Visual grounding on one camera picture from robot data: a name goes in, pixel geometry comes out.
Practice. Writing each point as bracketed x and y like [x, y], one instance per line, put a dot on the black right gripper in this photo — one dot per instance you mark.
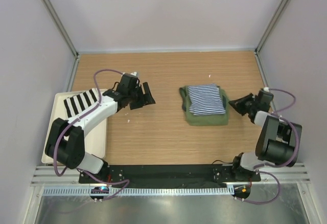
[237, 104]

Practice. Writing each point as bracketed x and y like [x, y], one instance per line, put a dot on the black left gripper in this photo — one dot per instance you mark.
[147, 99]

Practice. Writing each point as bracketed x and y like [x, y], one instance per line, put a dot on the olive green tank top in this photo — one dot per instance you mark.
[210, 120]

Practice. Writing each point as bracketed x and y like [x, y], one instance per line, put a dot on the blue white striped tank top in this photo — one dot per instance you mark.
[205, 100]

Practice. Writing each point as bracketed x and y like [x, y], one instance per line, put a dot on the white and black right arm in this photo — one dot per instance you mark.
[279, 140]

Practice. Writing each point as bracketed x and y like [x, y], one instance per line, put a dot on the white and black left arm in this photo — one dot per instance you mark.
[105, 108]

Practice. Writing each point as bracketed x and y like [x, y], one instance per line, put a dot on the black white striped tank top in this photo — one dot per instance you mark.
[77, 103]

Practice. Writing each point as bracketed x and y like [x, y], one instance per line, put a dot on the white plastic tray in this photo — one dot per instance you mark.
[69, 140]

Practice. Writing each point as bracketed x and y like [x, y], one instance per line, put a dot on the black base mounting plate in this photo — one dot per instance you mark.
[177, 176]

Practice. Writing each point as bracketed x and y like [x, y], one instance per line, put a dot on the white slotted cable duct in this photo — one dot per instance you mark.
[102, 191]

